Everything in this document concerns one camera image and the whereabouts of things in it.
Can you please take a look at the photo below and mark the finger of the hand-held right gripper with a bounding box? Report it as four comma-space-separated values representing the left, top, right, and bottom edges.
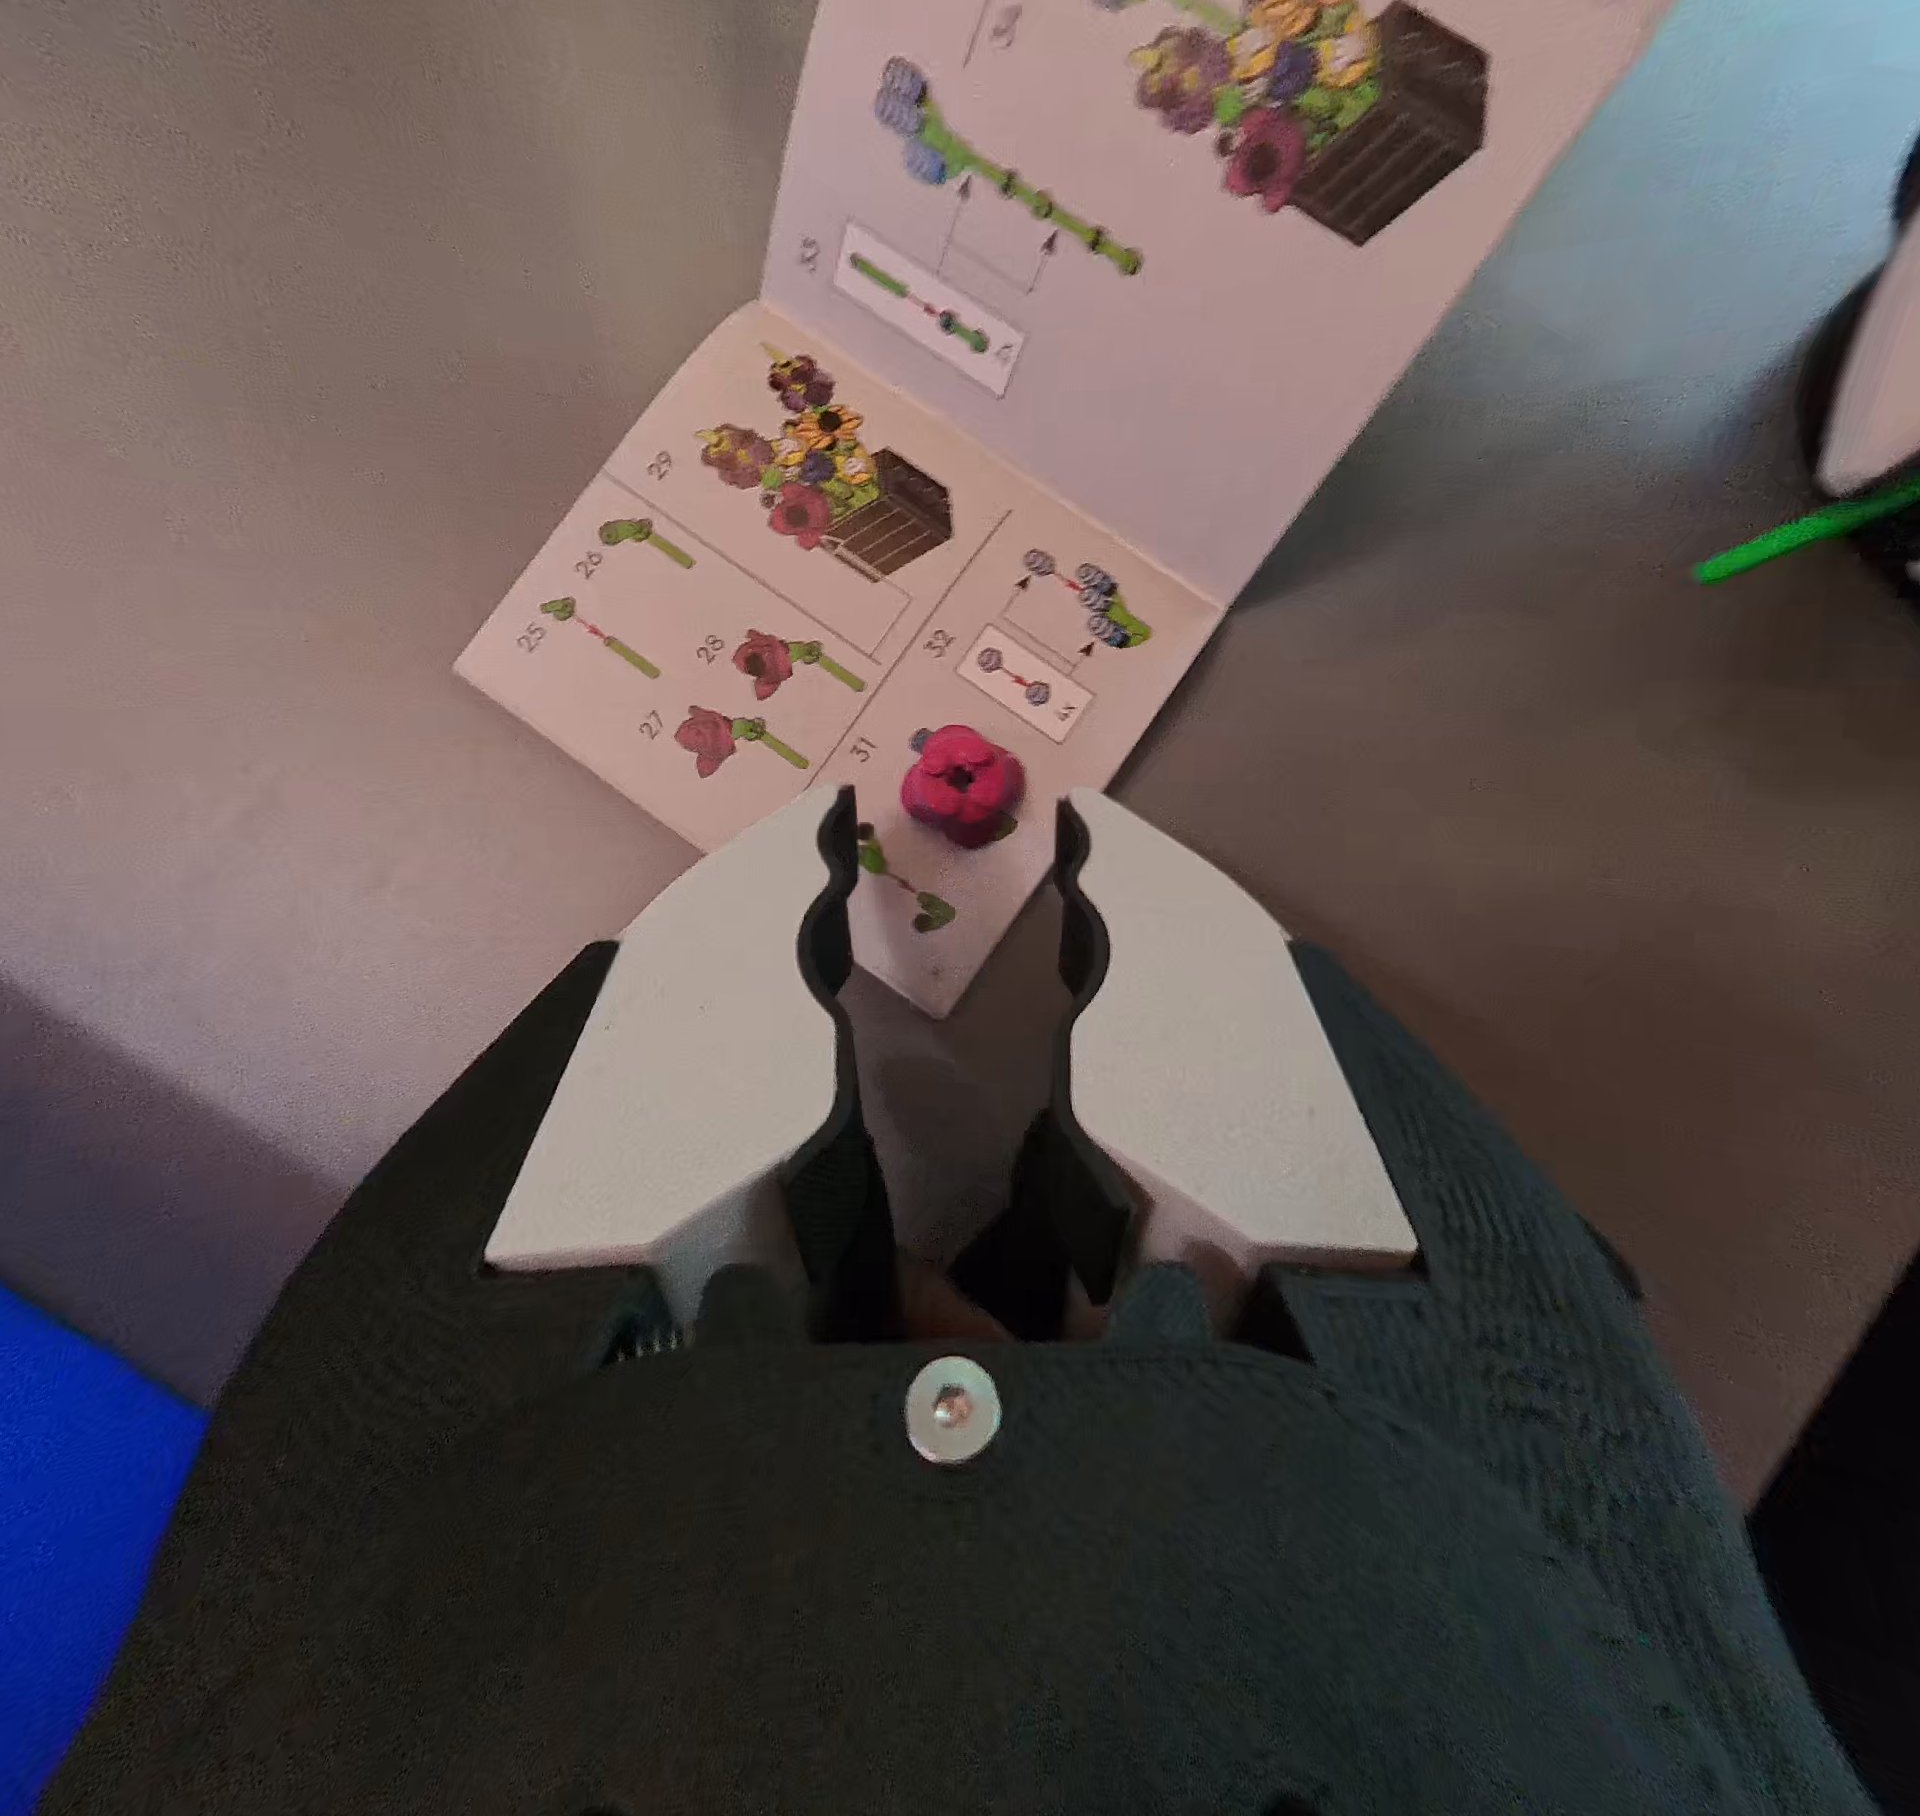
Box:
1819, 273, 1920, 498

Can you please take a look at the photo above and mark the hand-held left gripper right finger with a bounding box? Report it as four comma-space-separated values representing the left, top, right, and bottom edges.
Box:
1014, 788, 1421, 1333

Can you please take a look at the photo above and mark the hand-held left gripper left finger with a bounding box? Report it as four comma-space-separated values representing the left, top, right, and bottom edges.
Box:
484, 784, 879, 1338

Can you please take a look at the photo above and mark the green lego stem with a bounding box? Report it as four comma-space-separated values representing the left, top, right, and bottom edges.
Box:
1691, 473, 1920, 589

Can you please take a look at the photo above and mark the magenta lego flower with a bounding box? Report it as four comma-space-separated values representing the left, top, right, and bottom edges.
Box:
898, 726, 1032, 856

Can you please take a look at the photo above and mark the large blue plastic bin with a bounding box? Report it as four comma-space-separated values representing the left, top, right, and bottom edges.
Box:
0, 1272, 217, 1816

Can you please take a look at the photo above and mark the lego instruction booklet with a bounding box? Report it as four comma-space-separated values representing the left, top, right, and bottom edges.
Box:
455, 0, 1708, 1022

